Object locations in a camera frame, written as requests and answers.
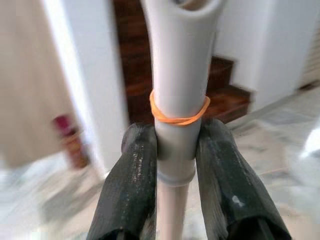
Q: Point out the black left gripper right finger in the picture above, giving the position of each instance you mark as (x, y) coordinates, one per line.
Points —
(225, 185)

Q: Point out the dark wooden staircase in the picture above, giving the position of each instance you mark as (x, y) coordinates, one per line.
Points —
(225, 100)

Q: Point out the dark red container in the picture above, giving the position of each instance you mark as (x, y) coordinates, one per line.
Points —
(67, 135)

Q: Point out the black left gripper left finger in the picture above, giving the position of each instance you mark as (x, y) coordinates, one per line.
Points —
(130, 185)

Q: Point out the beige wooden door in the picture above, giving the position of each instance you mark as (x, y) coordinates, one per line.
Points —
(30, 75)

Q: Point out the orange rubber band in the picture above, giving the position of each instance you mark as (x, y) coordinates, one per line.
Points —
(160, 115)

